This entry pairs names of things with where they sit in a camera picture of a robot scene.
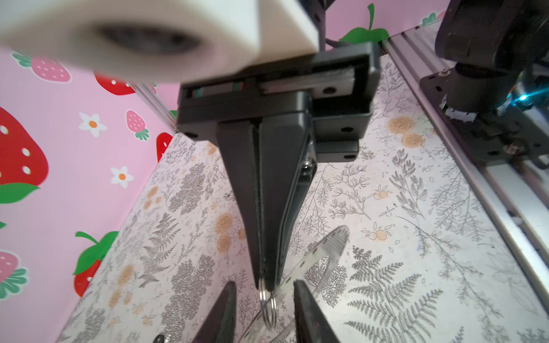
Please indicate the aluminium corner post left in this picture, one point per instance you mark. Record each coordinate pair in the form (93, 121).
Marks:
(156, 105)

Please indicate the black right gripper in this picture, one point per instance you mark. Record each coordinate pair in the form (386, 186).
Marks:
(335, 88)

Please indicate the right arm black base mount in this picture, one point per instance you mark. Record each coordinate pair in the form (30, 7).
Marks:
(497, 137)

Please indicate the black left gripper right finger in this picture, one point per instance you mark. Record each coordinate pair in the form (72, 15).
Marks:
(311, 326)

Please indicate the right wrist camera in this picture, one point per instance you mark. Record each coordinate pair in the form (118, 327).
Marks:
(160, 41)

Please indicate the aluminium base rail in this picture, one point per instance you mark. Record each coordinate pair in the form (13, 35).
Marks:
(514, 195)

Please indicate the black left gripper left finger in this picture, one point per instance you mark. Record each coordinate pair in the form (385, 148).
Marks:
(220, 323)

